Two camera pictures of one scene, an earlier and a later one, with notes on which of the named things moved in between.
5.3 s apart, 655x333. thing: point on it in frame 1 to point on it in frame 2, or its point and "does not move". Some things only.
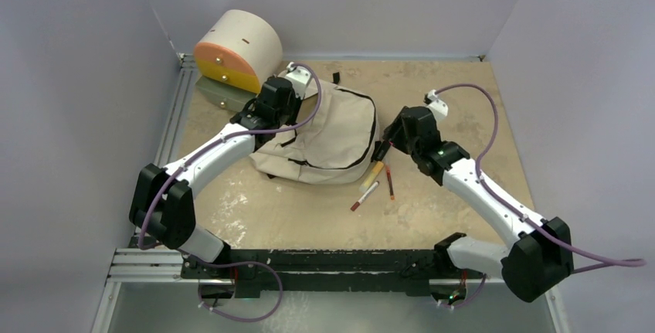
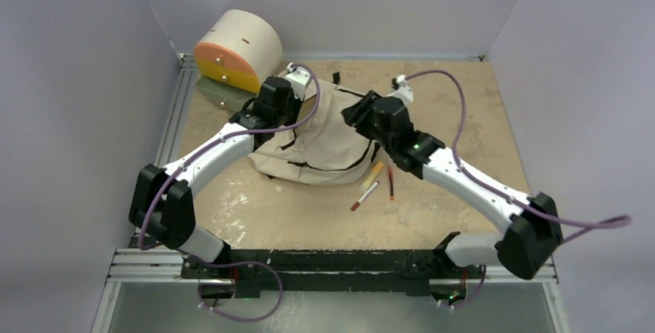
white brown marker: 354,206 does not move
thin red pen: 390,182 does not move
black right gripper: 394,134 to 358,115
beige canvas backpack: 337,144 does not move
